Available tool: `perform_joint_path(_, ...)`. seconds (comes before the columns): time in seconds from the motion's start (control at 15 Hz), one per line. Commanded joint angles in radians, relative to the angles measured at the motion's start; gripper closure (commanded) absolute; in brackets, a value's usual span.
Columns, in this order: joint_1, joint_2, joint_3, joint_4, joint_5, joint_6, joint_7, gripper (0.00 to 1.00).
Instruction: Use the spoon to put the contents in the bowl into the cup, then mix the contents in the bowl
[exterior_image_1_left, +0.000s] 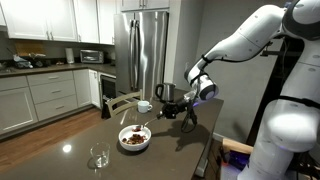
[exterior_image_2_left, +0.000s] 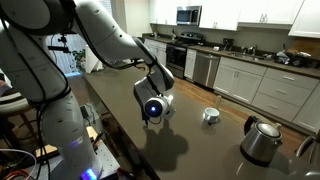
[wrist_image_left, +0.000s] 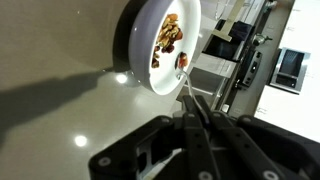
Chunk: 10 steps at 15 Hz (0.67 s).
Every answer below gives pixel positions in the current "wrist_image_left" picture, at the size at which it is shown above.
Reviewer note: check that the stainless steel dishwasher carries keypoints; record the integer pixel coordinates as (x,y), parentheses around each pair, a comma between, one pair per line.
(206,88)

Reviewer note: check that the stainless steel microwave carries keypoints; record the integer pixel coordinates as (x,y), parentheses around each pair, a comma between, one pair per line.
(289,70)

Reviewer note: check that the white upper kitchen cabinets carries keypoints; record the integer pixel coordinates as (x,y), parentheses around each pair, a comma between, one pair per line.
(293,113)

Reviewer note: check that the metal spoon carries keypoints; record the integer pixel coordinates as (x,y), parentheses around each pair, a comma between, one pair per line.
(190,86)

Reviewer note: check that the wooden chair back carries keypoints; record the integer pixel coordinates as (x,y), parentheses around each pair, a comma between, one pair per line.
(231,23)

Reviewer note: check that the narrow white cabinet door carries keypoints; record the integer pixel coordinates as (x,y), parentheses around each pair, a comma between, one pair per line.
(216,65)

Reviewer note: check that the clear drinking glass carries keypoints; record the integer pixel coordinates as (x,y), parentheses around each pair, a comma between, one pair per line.
(222,8)

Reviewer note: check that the black and steel stove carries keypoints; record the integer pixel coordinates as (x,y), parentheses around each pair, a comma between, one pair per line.
(248,66)

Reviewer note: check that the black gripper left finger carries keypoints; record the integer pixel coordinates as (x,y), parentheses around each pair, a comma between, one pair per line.
(166,150)

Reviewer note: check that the mixed nuts and dried fruit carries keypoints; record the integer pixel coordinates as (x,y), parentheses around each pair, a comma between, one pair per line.
(168,31)

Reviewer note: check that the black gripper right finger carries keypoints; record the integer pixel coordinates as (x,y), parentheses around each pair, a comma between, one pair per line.
(266,150)

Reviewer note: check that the white ceramic bowl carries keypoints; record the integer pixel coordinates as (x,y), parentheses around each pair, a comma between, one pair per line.
(143,40)

